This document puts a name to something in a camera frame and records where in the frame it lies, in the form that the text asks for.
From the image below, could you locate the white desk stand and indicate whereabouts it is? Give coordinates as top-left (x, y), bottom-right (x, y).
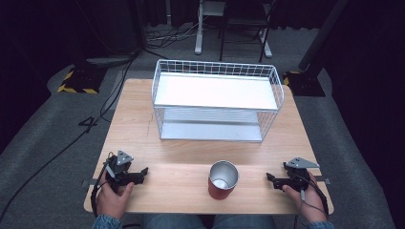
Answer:
top-left (194, 0), bottom-right (273, 59)

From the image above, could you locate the person's left hand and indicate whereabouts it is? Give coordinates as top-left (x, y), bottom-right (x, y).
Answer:
top-left (95, 177), bottom-right (136, 221)

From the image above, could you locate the person's right hand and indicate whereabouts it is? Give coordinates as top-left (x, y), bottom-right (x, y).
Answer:
top-left (282, 171), bottom-right (329, 223)

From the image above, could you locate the white wire shelf rack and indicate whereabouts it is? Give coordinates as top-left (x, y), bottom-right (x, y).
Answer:
top-left (151, 58), bottom-right (286, 143)

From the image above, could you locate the black yellow-striped stand base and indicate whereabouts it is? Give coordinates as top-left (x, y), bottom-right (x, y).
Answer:
top-left (282, 70), bottom-right (327, 97)
top-left (56, 62), bottom-right (108, 95)

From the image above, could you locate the bundle of floor cables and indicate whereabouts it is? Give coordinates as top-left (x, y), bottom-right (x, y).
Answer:
top-left (144, 18), bottom-right (208, 51)

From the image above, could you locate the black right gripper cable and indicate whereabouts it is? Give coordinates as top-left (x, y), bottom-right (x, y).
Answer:
top-left (292, 171), bottom-right (330, 229)

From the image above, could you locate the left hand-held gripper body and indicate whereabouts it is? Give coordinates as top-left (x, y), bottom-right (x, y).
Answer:
top-left (105, 150), bottom-right (141, 187)

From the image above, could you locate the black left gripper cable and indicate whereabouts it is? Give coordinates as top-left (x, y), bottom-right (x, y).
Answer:
top-left (90, 160), bottom-right (113, 219)

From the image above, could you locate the dark slanted stand pole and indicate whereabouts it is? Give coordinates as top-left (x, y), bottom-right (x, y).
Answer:
top-left (297, 0), bottom-right (351, 73)

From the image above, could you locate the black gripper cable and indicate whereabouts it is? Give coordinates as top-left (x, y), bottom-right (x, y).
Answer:
top-left (90, 160), bottom-right (113, 219)
top-left (292, 171), bottom-right (330, 229)

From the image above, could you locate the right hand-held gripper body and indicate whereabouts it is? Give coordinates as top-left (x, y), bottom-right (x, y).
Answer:
top-left (280, 156), bottom-right (321, 193)

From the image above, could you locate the black folding chair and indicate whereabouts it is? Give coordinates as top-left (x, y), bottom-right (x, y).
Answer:
top-left (218, 0), bottom-right (277, 64)

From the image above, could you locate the black floor cable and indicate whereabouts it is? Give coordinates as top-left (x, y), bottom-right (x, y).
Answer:
top-left (0, 52), bottom-right (139, 223)

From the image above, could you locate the red metal cup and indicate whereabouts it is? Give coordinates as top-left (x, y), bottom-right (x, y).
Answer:
top-left (207, 159), bottom-right (240, 201)

